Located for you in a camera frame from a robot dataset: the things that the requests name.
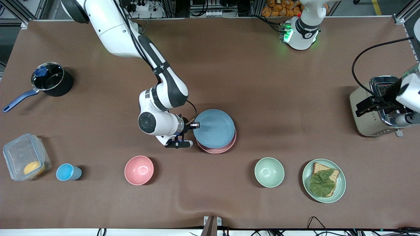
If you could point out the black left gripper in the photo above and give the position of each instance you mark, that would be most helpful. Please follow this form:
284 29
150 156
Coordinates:
391 92

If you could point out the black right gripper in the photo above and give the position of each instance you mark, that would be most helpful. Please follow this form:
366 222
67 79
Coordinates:
186 126

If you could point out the blue plate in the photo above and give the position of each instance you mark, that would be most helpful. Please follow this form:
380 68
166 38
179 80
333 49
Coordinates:
215 129

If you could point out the pink plate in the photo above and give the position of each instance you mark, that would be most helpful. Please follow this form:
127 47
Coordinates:
219 151

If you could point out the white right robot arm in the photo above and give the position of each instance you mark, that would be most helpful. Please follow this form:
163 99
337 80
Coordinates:
108 29

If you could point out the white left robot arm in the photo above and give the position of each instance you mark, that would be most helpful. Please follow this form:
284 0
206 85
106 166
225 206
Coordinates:
303 32

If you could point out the beige and chrome toaster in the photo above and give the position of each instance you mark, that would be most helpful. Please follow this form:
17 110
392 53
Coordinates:
364 124

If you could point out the pink bowl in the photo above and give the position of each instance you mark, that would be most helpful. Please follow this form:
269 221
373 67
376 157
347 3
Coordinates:
139 170

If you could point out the brown table cloth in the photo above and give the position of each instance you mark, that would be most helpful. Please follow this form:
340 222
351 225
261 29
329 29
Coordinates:
262 82

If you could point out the bread slice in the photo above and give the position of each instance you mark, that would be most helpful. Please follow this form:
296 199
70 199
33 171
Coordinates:
320 167

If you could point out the green plate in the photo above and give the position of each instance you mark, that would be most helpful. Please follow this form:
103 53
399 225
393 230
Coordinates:
340 183

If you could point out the green bowl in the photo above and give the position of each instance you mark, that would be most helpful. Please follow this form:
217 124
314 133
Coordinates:
269 172

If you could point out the green lettuce leaf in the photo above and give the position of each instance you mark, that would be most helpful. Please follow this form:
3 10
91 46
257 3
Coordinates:
321 185

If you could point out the white socket row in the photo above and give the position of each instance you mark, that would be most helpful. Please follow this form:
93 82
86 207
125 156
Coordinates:
211 13

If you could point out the white power strip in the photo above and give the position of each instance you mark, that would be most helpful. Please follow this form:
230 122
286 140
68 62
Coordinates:
142 6

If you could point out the bag of orange buns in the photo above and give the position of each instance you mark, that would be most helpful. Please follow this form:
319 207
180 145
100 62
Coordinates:
279 9

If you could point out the blue plastic cup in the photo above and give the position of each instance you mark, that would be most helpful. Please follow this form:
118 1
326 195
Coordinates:
65 172

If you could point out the yellow sponge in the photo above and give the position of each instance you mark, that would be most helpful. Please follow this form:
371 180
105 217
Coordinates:
32 167

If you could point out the clear container with blue seal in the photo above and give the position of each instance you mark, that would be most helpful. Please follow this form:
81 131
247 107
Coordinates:
19 154

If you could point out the metal table bracket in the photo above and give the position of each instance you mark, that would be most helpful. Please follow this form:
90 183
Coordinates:
212 227

